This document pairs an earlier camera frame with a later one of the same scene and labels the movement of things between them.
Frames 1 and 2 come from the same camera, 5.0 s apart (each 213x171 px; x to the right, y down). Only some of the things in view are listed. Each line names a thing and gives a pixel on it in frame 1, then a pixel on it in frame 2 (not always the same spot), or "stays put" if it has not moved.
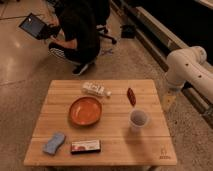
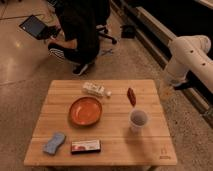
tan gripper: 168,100 -> 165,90
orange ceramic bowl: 85,111 stays put
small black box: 128,31 stays put
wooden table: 101,122 stays put
